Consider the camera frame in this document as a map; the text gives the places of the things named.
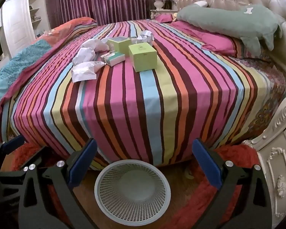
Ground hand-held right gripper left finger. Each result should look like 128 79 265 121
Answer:
18 138 98 229

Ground red shaggy rug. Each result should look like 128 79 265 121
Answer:
0 143 263 229

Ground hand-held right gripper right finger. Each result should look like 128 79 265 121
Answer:
193 138 273 229

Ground floral patterned mattress cover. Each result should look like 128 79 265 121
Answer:
229 52 286 146

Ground white wardrobe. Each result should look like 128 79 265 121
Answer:
0 0 50 58

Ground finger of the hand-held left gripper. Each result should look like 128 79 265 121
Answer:
0 135 25 163
26 147 50 170

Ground large light green box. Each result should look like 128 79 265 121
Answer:
128 42 157 72

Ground purple curtain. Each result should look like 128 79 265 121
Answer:
45 0 162 28

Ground cream carved nightstand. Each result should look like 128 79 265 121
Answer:
150 9 178 19
243 86 286 229

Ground striped bed sheet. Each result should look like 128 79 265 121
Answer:
0 20 260 170

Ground white plastic mesh basket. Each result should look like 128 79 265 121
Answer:
94 159 171 226

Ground orange and teal quilt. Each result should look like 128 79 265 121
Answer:
0 17 98 127

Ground green plush pillow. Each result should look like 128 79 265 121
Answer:
176 1 283 57

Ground white paper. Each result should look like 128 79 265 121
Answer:
136 31 153 43

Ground small pink pillow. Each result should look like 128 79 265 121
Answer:
155 13 179 24

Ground green box with dark top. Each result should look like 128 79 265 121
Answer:
107 37 131 54

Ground large pink pillow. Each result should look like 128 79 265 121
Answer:
172 20 241 58

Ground dark potted flowers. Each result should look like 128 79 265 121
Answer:
163 0 177 10

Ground small white green packet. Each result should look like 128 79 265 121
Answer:
100 52 126 67

